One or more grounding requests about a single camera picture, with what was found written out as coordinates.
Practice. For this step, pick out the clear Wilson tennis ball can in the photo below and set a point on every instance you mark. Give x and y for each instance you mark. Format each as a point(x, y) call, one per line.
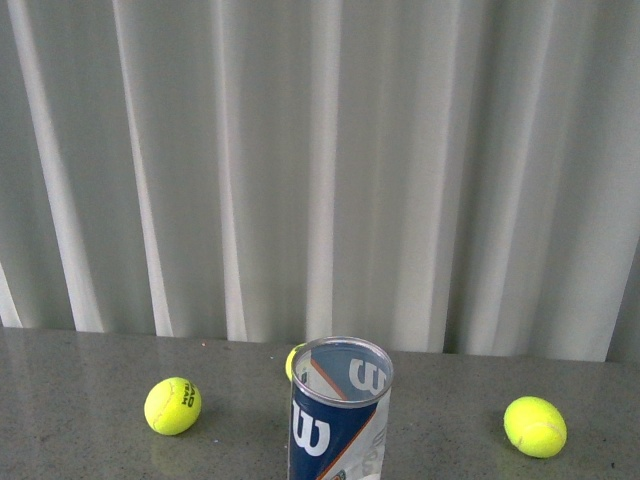
point(340, 395)

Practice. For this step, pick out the Wilson tennis ball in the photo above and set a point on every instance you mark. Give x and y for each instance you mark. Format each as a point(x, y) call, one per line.
point(288, 368)

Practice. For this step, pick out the Head Team tennis ball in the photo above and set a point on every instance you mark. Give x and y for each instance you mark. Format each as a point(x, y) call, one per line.
point(172, 406)

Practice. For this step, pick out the plain yellow tennis ball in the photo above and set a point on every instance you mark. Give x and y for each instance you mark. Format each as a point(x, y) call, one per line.
point(535, 427)

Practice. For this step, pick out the white pleated curtain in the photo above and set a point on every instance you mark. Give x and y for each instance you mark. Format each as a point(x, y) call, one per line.
point(434, 176)

